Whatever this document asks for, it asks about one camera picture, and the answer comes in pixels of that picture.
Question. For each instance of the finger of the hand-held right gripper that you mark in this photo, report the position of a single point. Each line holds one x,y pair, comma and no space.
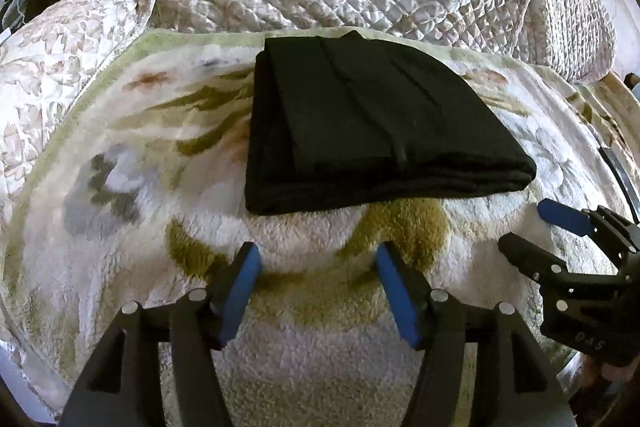
562,213
530,257

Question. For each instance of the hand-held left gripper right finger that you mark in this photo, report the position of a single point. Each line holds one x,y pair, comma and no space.
395,292

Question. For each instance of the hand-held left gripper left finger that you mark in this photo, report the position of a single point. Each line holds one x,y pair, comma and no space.
240,292

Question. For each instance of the black pants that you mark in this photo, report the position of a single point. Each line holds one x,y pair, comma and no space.
375,132

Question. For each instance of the person's right hand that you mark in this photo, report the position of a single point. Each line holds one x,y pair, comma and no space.
614,373

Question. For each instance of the floral fleece blanket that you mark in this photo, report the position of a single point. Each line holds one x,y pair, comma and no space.
150,207

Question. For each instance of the grey bed frame rail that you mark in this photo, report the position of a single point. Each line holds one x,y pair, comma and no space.
622,179

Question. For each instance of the brown wooden bed post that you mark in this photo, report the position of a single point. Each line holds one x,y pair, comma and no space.
632,81

